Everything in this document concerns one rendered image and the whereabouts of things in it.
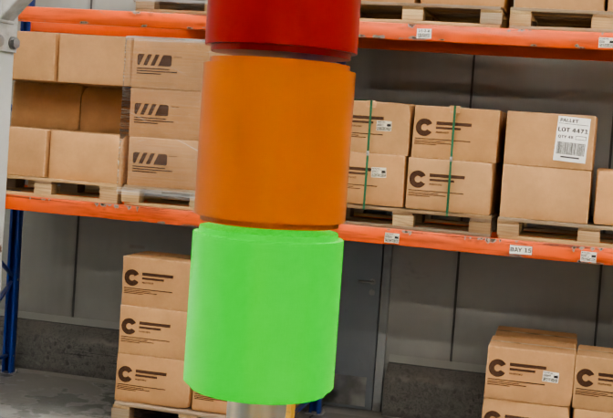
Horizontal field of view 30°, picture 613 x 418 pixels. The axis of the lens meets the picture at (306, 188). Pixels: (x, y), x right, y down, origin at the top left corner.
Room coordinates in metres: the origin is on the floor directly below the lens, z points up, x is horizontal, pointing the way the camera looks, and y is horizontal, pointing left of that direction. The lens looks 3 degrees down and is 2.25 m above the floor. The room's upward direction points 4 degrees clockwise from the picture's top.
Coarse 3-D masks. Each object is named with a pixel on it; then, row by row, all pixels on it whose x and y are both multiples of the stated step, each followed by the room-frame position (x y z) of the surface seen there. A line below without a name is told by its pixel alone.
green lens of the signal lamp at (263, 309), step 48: (192, 240) 0.37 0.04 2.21; (240, 240) 0.35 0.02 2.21; (288, 240) 0.35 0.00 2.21; (336, 240) 0.37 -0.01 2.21; (192, 288) 0.37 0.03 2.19; (240, 288) 0.35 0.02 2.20; (288, 288) 0.35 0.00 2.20; (336, 288) 0.37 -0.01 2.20; (192, 336) 0.36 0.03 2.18; (240, 336) 0.35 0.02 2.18; (288, 336) 0.35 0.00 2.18; (336, 336) 0.37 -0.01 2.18; (192, 384) 0.36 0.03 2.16; (240, 384) 0.35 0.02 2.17; (288, 384) 0.35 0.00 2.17
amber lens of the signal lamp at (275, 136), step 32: (224, 64) 0.36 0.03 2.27; (256, 64) 0.35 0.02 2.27; (288, 64) 0.35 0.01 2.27; (320, 64) 0.36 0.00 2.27; (224, 96) 0.36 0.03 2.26; (256, 96) 0.35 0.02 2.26; (288, 96) 0.35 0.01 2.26; (320, 96) 0.36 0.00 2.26; (352, 96) 0.37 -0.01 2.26; (224, 128) 0.36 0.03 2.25; (256, 128) 0.35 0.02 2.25; (288, 128) 0.35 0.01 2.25; (320, 128) 0.36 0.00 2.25; (224, 160) 0.36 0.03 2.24; (256, 160) 0.35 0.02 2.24; (288, 160) 0.35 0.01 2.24; (320, 160) 0.36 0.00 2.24; (224, 192) 0.36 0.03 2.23; (256, 192) 0.35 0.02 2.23; (288, 192) 0.35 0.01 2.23; (320, 192) 0.36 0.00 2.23; (224, 224) 0.36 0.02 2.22; (256, 224) 0.35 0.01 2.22; (288, 224) 0.35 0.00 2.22; (320, 224) 0.36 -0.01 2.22
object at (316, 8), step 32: (224, 0) 0.36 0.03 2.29; (256, 0) 0.35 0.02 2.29; (288, 0) 0.35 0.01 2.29; (320, 0) 0.35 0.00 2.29; (352, 0) 0.36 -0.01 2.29; (224, 32) 0.36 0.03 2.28; (256, 32) 0.35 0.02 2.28; (288, 32) 0.35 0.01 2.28; (320, 32) 0.35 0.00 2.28; (352, 32) 0.37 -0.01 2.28
